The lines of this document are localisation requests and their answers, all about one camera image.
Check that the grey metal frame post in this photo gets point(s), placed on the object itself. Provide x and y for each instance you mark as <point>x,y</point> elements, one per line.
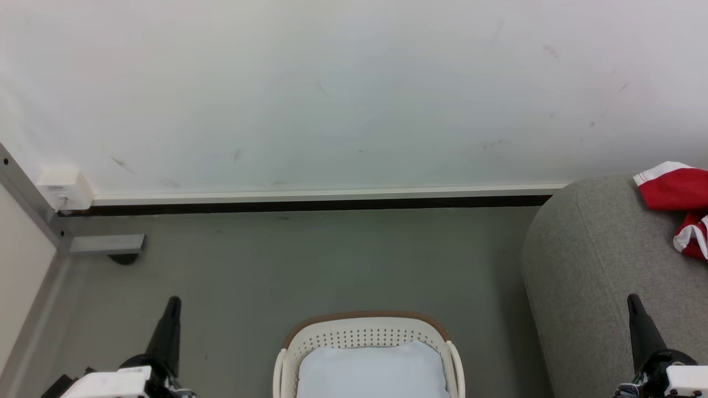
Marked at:
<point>33,207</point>

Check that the cream perforated laundry basket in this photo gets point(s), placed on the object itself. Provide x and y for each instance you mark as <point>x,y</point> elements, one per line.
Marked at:
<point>365,331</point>

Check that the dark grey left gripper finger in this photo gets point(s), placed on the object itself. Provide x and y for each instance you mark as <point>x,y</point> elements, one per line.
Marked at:
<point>166,334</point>

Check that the black round frame foot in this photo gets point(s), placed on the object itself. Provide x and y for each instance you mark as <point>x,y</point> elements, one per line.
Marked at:
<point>124,258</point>

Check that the white wall socket box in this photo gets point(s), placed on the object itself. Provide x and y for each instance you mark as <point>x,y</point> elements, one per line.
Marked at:
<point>65,187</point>

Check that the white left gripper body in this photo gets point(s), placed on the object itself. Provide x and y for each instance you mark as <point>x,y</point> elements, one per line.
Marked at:
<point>110,382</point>

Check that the red basketball jersey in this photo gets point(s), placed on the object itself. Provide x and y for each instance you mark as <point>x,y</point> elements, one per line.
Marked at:
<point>677,188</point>

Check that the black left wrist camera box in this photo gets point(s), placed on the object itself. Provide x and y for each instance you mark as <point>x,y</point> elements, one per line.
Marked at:
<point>55,387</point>

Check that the pale blue folded clothing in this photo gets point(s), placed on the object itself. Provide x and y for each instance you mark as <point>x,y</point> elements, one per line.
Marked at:
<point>370,370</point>

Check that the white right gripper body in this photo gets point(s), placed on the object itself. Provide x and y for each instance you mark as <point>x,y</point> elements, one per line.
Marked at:
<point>680,381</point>

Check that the white and black baseboard strip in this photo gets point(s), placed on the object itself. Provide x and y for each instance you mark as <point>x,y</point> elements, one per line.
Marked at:
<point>310,200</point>

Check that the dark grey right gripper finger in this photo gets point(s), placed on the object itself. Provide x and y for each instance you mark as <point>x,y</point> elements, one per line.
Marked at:
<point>643,329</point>

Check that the grey fabric sofa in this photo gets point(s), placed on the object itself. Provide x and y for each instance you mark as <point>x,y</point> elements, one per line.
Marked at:
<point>597,276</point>

